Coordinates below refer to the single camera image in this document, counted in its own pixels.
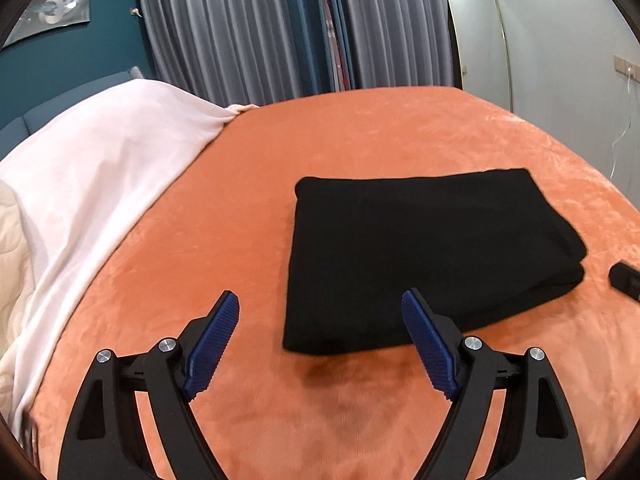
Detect black pants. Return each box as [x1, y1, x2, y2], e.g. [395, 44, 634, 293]
[282, 169, 587, 356]

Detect orange velvet bed cover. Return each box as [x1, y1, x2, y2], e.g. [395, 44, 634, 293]
[30, 88, 639, 479]

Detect cream quilted comforter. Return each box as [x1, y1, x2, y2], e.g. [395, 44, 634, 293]
[1, 182, 35, 362]

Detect white wardrobe door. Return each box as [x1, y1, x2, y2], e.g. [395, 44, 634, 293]
[448, 0, 513, 112]

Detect white bed sheet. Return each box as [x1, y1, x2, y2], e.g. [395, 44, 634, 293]
[1, 79, 243, 434]

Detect blue upholstered headboard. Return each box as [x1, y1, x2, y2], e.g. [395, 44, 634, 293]
[0, 66, 144, 158]

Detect grey pleated curtain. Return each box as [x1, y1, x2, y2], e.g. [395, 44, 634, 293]
[140, 0, 456, 105]

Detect white charging cable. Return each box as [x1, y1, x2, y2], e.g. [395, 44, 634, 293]
[608, 70, 636, 181]

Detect silver framed wall art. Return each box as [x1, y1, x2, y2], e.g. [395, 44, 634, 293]
[3, 0, 90, 48]

